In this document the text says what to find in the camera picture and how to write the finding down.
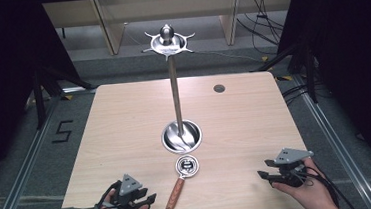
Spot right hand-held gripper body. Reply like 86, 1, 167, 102
272, 146, 317, 190

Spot black floor cables by tripod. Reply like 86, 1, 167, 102
280, 83, 312, 106

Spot tall steel utensil rack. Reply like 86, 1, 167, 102
139, 21, 206, 157

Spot light wooden bench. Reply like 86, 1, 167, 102
41, 0, 301, 61

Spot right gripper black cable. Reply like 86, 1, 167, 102
295, 162, 357, 209

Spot person's right hand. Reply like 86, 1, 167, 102
269, 155, 342, 209

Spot black curtain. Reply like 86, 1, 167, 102
0, 0, 91, 193
272, 0, 371, 191

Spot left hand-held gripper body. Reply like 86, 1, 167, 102
107, 172, 147, 209

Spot black tripod stand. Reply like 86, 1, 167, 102
248, 39, 320, 109
30, 62, 100, 131

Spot bundle of black floor cables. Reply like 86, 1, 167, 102
234, 0, 287, 49

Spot small strainer with wooden handle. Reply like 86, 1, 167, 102
158, 154, 204, 209

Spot thin white floor cable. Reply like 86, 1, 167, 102
191, 45, 265, 69

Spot aluminium floor rail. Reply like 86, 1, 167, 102
291, 68, 371, 209
0, 95, 69, 209

